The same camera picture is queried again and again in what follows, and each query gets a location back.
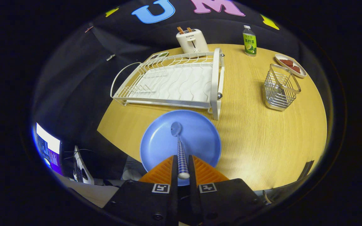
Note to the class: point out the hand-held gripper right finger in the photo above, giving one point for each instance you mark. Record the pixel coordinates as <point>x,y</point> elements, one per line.
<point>193,194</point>

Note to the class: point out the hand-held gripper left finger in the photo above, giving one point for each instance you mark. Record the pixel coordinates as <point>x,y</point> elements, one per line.
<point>174,194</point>

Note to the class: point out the blue plate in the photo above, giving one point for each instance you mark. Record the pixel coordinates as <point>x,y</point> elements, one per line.
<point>159,141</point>

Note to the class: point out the small white oval plate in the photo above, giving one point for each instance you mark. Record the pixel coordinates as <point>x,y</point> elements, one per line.
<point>280,57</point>

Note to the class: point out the white device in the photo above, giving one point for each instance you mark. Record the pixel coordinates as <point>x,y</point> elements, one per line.
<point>83,172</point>

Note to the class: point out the computer monitor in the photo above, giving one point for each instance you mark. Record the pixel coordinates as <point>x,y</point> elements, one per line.
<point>47,141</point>

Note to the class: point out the white compartment food tray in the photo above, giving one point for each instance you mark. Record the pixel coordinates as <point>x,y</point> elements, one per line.
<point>160,55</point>

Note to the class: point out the silver clip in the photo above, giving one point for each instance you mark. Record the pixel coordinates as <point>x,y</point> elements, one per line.
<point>110,57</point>

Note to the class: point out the white toaster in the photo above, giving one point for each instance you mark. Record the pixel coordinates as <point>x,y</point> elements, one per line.
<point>193,42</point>

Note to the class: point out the green label drink bottle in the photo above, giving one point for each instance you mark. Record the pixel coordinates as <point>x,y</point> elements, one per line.
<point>249,44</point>

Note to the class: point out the red food slice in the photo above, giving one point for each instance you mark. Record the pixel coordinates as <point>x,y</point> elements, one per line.
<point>295,69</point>
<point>286,62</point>

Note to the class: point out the pink clip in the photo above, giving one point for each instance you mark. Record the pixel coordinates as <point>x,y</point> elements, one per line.
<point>89,29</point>

